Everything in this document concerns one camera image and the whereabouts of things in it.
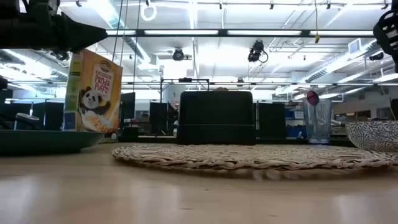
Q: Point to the dark green plate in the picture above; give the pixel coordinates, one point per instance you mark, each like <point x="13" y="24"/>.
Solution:
<point x="46" y="141"/>

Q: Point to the iridescent purple spoon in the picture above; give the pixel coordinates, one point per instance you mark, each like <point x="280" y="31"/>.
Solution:
<point x="312" y="98"/>

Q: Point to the black mounted ceiling camera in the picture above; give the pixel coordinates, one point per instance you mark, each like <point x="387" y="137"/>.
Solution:
<point x="62" y="55"/>

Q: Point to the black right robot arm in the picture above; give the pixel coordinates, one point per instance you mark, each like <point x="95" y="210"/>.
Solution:
<point x="388" y="31"/>

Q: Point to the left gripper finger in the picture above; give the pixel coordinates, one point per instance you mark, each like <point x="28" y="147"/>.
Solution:
<point x="84" y="33"/>

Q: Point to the round woven straw placemat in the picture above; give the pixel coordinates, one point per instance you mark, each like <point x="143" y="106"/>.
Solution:
<point x="248" y="157"/>

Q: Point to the black monitor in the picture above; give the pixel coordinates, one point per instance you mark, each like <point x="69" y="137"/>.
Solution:
<point x="272" y="121"/>
<point x="128" y="105"/>
<point x="158" y="118"/>

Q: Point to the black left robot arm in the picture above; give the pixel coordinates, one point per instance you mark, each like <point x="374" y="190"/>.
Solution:
<point x="9" y="28"/>

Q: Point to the black office chair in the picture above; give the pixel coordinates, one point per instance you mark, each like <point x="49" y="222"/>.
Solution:
<point x="26" y="119"/>

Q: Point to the black overhead camera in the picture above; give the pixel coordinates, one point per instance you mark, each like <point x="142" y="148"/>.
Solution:
<point x="256" y="51"/>

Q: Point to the black two-slot toaster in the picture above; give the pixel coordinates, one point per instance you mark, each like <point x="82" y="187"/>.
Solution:
<point x="216" y="118"/>

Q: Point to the clear drinking glass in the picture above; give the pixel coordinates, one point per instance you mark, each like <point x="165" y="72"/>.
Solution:
<point x="317" y="130"/>

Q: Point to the black overhead frame beam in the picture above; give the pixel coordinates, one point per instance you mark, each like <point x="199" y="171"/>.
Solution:
<point x="222" y="32"/>

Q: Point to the black aluminium table frame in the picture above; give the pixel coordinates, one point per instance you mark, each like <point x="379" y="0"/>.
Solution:
<point x="280" y="141"/>

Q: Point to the blue white patterned bowl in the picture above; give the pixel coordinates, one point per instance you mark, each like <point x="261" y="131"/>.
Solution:
<point x="373" y="137"/>

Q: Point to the panda puffs cereal box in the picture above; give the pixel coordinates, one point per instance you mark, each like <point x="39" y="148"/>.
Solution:
<point x="99" y="93"/>

